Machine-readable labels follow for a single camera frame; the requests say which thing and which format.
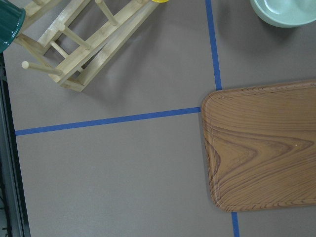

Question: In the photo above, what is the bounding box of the wooden cutting board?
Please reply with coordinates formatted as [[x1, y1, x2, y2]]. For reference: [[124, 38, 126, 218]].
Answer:
[[201, 79, 316, 212]]

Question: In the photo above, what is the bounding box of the wooden mug rack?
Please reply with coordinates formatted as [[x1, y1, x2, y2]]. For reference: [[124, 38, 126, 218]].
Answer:
[[14, 0, 159, 92]]

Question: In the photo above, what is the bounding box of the yellow mug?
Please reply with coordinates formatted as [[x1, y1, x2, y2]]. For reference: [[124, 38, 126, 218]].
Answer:
[[152, 0, 169, 3]]

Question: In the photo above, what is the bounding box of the light green bowl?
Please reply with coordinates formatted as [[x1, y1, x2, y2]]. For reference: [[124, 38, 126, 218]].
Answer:
[[250, 0, 316, 28]]

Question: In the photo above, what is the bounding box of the dark green mug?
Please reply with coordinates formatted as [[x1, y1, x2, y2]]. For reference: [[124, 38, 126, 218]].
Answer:
[[0, 0, 26, 53]]

